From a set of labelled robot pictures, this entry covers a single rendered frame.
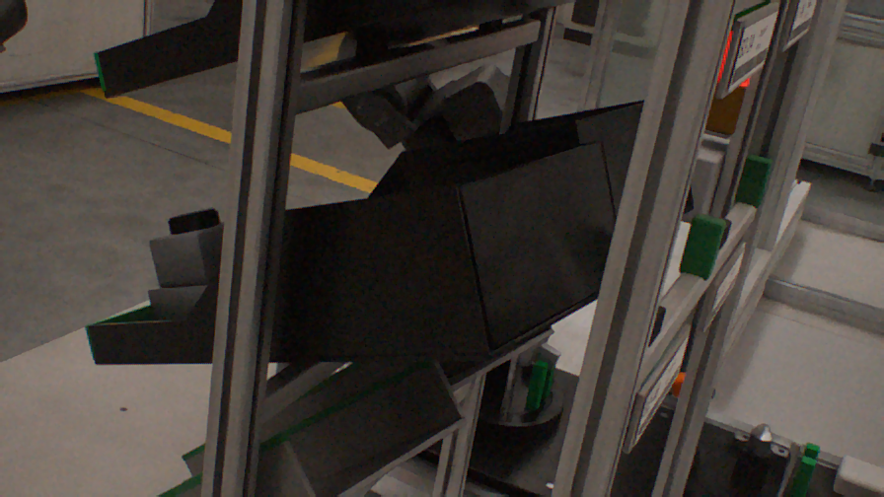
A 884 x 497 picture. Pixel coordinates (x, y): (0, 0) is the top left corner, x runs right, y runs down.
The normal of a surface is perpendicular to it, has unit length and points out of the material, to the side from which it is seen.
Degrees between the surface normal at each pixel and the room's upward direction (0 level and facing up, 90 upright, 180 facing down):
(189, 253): 90
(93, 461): 0
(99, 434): 0
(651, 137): 90
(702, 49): 90
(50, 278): 0
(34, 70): 90
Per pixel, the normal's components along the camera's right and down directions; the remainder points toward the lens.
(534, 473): 0.15, -0.92
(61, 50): 0.85, 0.32
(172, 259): -0.59, 0.22
